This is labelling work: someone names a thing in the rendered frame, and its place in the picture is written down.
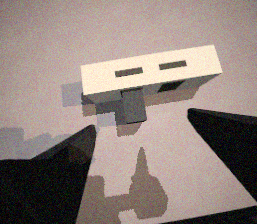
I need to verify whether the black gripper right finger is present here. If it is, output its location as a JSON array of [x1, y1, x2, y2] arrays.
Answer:
[[188, 108, 257, 202]]

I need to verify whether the black two-prong plug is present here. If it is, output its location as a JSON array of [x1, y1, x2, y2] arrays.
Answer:
[[122, 88, 147, 124]]

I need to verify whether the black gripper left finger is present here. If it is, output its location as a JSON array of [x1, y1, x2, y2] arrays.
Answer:
[[0, 124, 96, 224]]

